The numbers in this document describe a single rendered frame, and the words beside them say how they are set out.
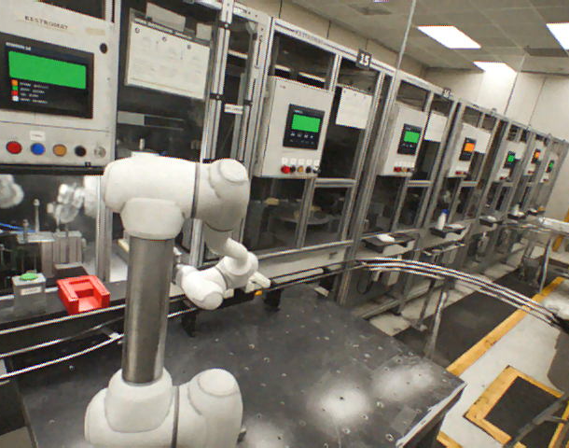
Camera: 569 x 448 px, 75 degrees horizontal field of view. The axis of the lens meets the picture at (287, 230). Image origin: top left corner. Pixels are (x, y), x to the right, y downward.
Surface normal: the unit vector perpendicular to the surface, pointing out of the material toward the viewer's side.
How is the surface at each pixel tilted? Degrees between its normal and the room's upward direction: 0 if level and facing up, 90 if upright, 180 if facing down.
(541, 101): 90
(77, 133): 90
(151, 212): 89
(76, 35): 90
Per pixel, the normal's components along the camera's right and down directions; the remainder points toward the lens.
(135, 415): 0.24, 0.19
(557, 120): -0.72, 0.08
